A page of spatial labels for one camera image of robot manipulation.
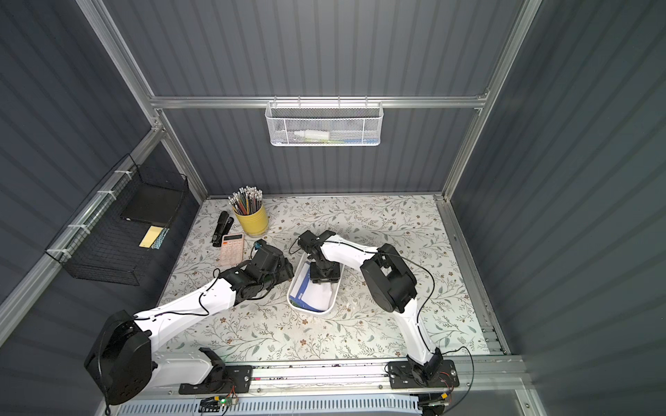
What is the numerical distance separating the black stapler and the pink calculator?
0.04ft

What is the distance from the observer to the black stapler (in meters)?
1.04

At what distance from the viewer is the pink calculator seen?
3.31 feet
